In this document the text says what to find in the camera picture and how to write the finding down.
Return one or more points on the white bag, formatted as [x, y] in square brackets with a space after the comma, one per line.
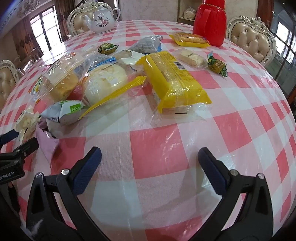
[190, 13]

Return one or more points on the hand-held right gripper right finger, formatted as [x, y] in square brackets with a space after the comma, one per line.
[211, 171]

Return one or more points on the glass display cabinet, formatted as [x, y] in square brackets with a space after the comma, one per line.
[282, 46]

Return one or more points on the green and white snack packet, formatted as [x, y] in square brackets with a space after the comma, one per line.
[67, 112]

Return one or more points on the round bread packet yellow trim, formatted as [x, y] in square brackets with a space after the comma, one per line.
[104, 81]

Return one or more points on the clear pastry packet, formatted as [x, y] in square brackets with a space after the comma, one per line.
[190, 58]

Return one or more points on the large yellow snack packet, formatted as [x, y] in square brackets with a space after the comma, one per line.
[175, 78]

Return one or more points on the small green candy packet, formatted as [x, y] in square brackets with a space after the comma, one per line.
[217, 66]
[106, 48]

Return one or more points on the clear packet with tan bread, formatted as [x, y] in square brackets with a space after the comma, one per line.
[61, 83]

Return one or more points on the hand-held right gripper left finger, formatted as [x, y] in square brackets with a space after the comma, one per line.
[89, 171]

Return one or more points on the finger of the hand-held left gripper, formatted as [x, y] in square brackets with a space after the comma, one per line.
[9, 136]
[27, 144]

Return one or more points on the yellow packet with orange pastry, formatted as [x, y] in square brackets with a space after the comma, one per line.
[188, 39]

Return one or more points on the brown curtain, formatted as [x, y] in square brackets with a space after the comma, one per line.
[64, 18]

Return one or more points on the purple bag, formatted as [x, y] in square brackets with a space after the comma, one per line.
[47, 143]

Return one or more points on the dark seed packet blue trim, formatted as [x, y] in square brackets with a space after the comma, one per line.
[145, 45]

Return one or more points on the wall shelf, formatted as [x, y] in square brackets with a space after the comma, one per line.
[185, 20]

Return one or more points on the small cake pieces packet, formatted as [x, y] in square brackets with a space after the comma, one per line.
[24, 121]

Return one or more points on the white bun packet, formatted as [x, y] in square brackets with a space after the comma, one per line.
[126, 55]

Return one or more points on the white floral teapot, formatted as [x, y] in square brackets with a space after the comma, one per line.
[101, 23]

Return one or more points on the pink checked tablecloth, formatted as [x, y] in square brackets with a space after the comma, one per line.
[161, 150]

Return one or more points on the cream tufted dining chair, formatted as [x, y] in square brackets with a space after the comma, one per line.
[5, 81]
[79, 22]
[251, 39]

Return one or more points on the balcony glass door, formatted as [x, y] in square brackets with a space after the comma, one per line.
[42, 27]

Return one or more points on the red thermos jug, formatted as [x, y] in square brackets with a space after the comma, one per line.
[209, 23]

